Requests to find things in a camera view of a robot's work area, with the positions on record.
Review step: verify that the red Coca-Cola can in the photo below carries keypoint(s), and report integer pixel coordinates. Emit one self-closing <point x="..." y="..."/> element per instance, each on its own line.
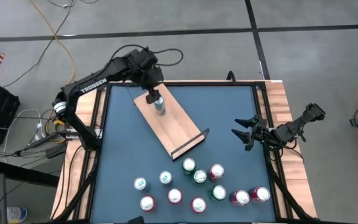
<point x="240" y="197"/>
<point x="217" y="171"/>
<point x="260" y="194"/>

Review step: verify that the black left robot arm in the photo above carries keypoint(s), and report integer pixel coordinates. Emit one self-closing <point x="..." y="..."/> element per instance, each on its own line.
<point x="117" y="70"/>

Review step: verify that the black beam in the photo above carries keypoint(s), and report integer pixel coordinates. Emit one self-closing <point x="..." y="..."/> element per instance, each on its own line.
<point x="20" y="172"/>

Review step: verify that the black power brick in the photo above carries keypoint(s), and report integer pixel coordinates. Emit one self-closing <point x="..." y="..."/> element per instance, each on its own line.
<point x="56" y="151"/>

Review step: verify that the black crate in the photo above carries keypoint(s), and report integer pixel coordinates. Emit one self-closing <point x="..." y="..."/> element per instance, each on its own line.
<point x="2" y="109"/>

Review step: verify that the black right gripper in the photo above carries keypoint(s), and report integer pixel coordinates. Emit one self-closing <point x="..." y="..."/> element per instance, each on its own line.
<point x="259" y="130"/>

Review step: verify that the wooden shelf with black ends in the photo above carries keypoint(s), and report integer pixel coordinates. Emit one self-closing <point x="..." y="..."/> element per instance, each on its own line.
<point x="172" y="124"/>

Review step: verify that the white labelled bottle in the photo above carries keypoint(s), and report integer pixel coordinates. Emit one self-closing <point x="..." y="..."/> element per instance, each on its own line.
<point x="16" y="214"/>

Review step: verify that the black clamp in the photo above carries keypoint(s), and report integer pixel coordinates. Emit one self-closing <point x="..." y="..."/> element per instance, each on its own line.
<point x="231" y="77"/>

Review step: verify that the blue silver Red Bull can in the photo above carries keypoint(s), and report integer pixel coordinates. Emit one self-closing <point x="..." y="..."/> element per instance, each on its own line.
<point x="165" y="177"/>
<point x="140" y="183"/>
<point x="159" y="107"/>

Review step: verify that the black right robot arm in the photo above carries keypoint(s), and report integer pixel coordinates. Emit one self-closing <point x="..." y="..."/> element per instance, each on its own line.
<point x="291" y="129"/>

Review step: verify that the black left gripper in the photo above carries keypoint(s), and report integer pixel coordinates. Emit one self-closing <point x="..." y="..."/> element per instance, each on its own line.
<point x="152" y="77"/>

